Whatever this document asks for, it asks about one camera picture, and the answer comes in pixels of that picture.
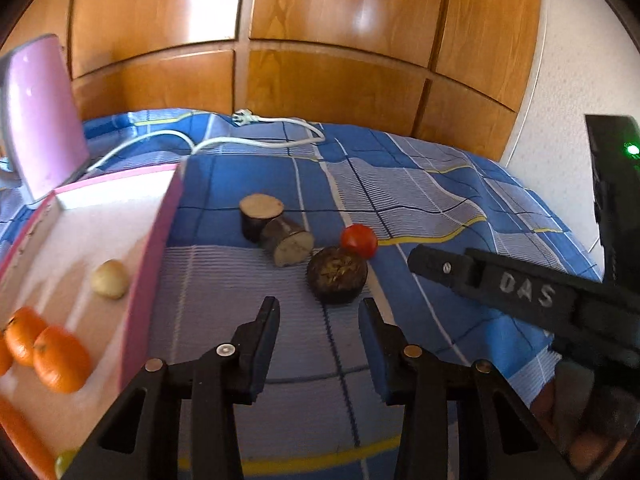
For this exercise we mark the orange carrot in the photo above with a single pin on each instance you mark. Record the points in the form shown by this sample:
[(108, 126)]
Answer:
[(25, 440)]

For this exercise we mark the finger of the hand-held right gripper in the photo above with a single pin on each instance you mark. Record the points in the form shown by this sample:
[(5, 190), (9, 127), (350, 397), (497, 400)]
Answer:
[(490, 282)]

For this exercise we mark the person's right forearm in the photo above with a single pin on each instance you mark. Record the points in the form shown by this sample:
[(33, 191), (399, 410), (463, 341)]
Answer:
[(580, 410)]

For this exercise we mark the wooden wardrobe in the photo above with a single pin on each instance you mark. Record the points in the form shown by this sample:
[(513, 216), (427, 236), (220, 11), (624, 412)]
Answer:
[(325, 10)]

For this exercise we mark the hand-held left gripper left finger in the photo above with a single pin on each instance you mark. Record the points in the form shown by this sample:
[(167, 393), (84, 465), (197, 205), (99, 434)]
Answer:
[(261, 360)]

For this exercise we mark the green grape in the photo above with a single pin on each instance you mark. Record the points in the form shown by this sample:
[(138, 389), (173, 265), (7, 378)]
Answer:
[(65, 462)]

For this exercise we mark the orange mandarin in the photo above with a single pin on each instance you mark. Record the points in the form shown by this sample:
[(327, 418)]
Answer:
[(62, 360), (22, 335), (4, 357)]

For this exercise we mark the pink electric kettle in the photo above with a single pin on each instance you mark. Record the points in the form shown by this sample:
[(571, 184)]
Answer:
[(45, 120)]

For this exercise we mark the red tomato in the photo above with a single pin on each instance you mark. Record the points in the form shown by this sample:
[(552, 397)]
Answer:
[(359, 241)]

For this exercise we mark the pink shallow box tray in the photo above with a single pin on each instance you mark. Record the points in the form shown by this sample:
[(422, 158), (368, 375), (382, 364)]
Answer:
[(75, 240)]

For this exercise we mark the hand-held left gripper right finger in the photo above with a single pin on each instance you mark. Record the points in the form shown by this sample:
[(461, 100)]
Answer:
[(377, 360)]

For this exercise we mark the halved dark passion fruit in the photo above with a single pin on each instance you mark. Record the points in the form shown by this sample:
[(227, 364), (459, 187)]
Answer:
[(337, 275)]

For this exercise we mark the small yellow potato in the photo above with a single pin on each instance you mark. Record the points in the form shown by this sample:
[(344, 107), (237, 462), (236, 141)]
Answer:
[(110, 280)]

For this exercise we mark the dark eggplant piece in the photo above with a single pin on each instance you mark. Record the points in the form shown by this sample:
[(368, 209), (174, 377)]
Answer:
[(289, 244), (260, 212)]

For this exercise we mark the blue plaid blanket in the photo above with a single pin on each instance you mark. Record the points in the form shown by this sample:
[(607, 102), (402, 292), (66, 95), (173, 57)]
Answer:
[(425, 195)]

